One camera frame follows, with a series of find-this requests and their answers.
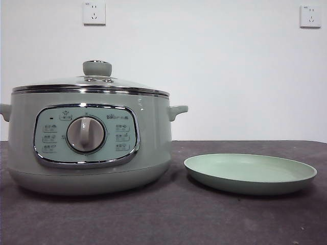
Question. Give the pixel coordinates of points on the glass lid with green knob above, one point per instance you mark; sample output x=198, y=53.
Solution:
x=97, y=68

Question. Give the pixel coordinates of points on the pale green electric steamer pot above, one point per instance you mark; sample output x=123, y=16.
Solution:
x=153, y=143

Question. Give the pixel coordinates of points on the pale green round plate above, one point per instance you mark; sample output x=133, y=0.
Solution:
x=245, y=184

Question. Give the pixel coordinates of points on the white wall socket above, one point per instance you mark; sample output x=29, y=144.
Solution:
x=94, y=14
x=310, y=16

